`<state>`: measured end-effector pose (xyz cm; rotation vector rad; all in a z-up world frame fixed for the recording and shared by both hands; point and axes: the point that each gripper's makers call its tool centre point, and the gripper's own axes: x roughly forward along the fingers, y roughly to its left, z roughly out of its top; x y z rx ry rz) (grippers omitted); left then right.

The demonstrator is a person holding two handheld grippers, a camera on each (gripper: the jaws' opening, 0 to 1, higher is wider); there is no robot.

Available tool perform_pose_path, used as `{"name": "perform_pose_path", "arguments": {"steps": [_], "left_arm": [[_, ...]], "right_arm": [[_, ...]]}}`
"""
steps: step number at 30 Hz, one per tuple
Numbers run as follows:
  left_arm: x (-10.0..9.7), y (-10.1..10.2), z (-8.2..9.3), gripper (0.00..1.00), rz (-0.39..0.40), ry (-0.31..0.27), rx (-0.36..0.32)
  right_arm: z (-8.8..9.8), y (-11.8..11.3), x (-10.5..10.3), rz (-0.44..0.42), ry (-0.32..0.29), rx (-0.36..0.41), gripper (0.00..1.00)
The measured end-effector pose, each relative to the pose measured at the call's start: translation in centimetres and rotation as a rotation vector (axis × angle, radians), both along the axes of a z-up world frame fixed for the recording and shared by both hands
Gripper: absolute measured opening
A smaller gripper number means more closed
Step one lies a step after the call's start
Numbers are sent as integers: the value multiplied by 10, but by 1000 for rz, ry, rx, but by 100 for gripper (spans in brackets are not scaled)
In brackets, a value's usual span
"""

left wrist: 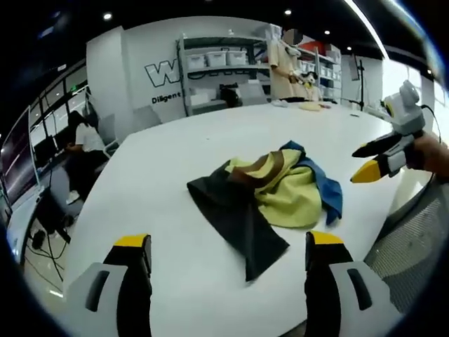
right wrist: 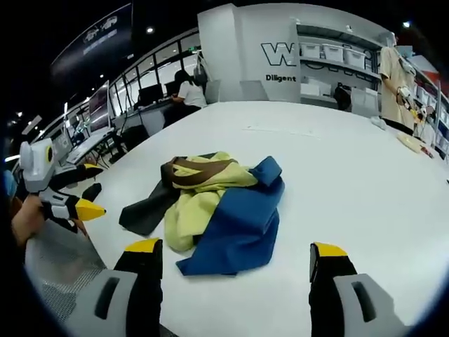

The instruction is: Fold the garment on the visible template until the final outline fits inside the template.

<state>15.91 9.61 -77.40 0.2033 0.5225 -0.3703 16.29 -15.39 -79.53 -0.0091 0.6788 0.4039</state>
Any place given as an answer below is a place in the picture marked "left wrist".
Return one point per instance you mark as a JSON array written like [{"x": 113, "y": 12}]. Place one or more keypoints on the grey metal shelf unit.
[{"x": 224, "y": 70}]

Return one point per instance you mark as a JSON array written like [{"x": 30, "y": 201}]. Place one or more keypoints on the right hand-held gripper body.
[{"x": 408, "y": 119}]

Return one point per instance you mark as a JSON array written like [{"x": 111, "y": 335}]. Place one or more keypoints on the white cloth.
[{"x": 279, "y": 102}]

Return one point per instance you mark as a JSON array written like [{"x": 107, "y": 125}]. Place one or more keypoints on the white storage box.
[
  {"x": 236, "y": 57},
  {"x": 194, "y": 60},
  {"x": 215, "y": 58}
]

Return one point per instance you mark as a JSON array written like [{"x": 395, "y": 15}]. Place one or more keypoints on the yellow cloth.
[{"x": 311, "y": 106}]

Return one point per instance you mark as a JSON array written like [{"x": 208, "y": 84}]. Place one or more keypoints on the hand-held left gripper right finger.
[{"x": 336, "y": 302}]

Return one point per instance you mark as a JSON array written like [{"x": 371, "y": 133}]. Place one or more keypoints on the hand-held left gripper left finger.
[{"x": 105, "y": 302}]

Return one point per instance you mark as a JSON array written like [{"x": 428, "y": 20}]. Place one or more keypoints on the black bag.
[{"x": 230, "y": 95}]

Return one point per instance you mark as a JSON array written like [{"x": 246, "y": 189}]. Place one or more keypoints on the grey mesh office chair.
[{"x": 410, "y": 252}]

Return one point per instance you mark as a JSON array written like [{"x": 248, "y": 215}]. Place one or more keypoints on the black tripod stand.
[{"x": 360, "y": 87}]

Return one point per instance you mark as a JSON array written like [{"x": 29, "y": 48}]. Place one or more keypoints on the person's right hand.
[{"x": 429, "y": 154}]

